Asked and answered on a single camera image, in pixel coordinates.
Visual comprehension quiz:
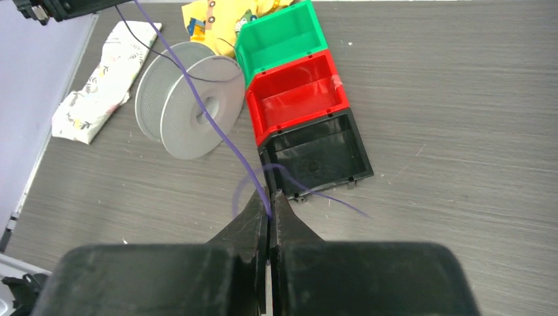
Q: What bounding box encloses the black plastic bin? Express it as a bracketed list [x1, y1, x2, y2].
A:
[258, 108, 374, 201]

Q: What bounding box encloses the grey plastic cable spool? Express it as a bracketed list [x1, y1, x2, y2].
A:
[135, 41, 245, 160]

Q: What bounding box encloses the green plastic bin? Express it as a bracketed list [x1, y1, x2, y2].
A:
[235, 1, 328, 86]

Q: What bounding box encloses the thin purple wire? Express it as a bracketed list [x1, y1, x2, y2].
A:
[132, 0, 371, 220]

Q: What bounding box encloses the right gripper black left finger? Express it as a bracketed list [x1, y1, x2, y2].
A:
[33, 194, 268, 315]

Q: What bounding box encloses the white patterned cloth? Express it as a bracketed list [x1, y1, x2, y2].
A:
[51, 21, 157, 144]

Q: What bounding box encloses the yellow patterned cloth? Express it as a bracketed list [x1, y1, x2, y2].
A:
[181, 0, 293, 57]

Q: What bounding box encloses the red plastic bin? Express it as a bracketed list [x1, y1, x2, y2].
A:
[246, 49, 350, 146]

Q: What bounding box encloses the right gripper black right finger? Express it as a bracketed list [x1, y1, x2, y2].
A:
[269, 192, 480, 315]

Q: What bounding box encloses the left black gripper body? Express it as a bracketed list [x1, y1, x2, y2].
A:
[13, 0, 130, 26]

